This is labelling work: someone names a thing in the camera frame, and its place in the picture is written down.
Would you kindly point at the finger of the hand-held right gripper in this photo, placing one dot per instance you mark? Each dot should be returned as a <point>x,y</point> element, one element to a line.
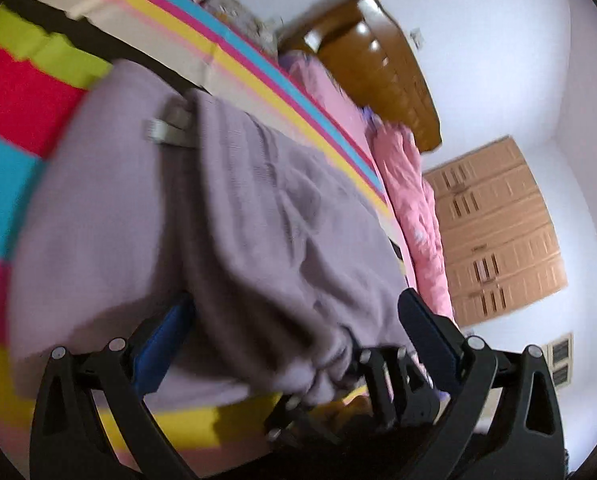
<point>298,420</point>
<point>403,395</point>

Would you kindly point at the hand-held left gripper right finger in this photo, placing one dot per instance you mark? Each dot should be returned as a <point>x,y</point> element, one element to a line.
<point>431,332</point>

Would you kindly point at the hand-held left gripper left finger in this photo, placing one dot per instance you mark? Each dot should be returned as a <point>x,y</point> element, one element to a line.
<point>158,355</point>

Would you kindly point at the lilac pants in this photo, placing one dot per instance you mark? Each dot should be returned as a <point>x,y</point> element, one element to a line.
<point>228,235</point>

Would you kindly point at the light wooden wardrobe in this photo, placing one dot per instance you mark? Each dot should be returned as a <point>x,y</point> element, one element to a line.
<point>498,230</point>

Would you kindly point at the pink quilt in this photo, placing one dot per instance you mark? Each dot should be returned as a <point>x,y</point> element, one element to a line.
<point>413,200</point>

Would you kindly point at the brown wooden headboard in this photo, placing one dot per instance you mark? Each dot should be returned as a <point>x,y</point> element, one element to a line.
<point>393,75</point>

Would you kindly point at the colourful striped bed sheet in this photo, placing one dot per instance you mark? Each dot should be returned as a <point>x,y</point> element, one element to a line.
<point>18,85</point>

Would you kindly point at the white wall switch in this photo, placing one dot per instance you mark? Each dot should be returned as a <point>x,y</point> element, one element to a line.
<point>418,36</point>

